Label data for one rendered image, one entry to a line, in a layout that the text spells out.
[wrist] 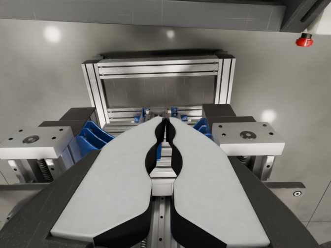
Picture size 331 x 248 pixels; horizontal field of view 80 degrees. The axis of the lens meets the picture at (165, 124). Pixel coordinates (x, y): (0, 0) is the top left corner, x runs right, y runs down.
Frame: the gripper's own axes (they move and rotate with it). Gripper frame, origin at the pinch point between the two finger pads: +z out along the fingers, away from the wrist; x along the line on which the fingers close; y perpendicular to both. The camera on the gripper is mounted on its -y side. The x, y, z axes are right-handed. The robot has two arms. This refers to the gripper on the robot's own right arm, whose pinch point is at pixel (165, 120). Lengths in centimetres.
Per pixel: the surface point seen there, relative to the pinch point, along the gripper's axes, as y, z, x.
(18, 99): 58, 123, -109
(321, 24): -4.6, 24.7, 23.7
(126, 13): -4.8, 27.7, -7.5
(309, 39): -1, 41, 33
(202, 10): -5.7, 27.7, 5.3
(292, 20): -4.9, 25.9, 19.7
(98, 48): 19, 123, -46
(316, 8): -6.7, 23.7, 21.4
